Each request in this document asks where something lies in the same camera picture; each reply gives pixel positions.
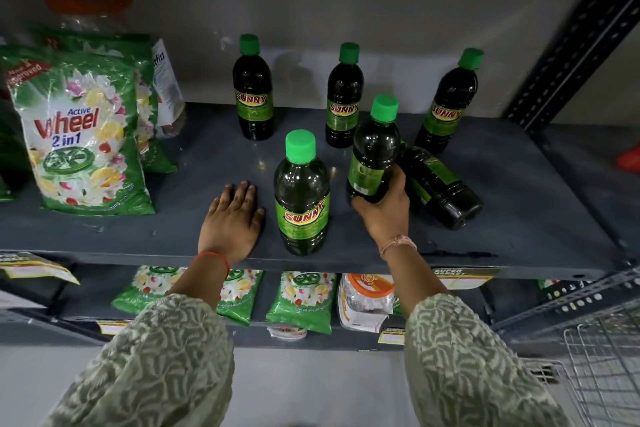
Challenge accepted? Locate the black perforated shelf post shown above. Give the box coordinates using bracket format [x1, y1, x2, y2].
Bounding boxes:
[502, 0, 640, 133]

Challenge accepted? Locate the neighbouring grey shelf board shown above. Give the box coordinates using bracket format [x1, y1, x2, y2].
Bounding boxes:
[529, 123, 640, 265]

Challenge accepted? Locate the white and orange packet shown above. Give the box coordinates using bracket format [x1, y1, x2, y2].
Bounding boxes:
[337, 273, 397, 334]

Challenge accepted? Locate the clear jar with orange lid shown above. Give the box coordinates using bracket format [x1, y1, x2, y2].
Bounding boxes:
[38, 0, 134, 35]

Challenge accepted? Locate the clear packet with white label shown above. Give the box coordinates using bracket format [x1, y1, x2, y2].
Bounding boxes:
[149, 38, 188, 138]

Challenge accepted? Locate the grey perforated shelf rail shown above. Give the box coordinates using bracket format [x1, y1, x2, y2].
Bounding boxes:
[492, 267, 640, 338]

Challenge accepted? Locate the peach thread wrist band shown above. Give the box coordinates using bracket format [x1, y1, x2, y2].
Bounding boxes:
[378, 234, 418, 258]

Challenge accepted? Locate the person's left forearm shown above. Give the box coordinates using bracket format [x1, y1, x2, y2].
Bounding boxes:
[44, 253, 237, 427]

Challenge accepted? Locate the large green detergent packet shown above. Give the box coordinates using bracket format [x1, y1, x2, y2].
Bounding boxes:
[0, 44, 157, 217]
[29, 25, 179, 175]

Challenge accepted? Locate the silver wire shopping basket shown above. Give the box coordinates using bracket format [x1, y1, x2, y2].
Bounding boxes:
[519, 311, 640, 427]

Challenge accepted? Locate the small white round tub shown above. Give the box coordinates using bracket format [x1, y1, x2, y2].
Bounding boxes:
[266, 324, 309, 342]

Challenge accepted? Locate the red thread wrist band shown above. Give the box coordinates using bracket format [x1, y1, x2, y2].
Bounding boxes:
[192, 251, 231, 276]

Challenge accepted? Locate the yellow shelf price label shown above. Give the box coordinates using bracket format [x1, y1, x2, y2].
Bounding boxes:
[377, 327, 407, 347]
[0, 251, 81, 286]
[97, 320, 132, 336]
[431, 266, 502, 291]

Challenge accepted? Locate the person's left hand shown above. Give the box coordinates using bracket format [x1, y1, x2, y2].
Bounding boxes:
[198, 181, 266, 268]

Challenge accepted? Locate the person's right hand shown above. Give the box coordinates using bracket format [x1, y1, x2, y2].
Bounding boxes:
[350, 164, 416, 249]

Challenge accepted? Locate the lower grey shelf board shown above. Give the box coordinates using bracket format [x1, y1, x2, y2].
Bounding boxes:
[0, 262, 503, 351]

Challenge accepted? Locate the small green detergent packet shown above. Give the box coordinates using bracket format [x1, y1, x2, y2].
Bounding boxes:
[110, 265, 190, 316]
[265, 270, 337, 335]
[215, 269, 265, 328]

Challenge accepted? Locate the person's right forearm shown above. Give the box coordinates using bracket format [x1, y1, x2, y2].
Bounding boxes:
[380, 238, 572, 427]

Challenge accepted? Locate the red object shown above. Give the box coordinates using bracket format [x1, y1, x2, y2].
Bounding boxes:
[615, 141, 640, 173]

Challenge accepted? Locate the dark grey metal shelf board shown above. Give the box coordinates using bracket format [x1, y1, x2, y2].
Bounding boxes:
[0, 101, 632, 283]

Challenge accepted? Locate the dark green-capped cleaner bottle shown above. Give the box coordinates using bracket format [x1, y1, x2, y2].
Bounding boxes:
[397, 141, 485, 231]
[348, 94, 402, 205]
[325, 42, 365, 148]
[413, 47, 485, 155]
[273, 129, 332, 258]
[232, 34, 275, 142]

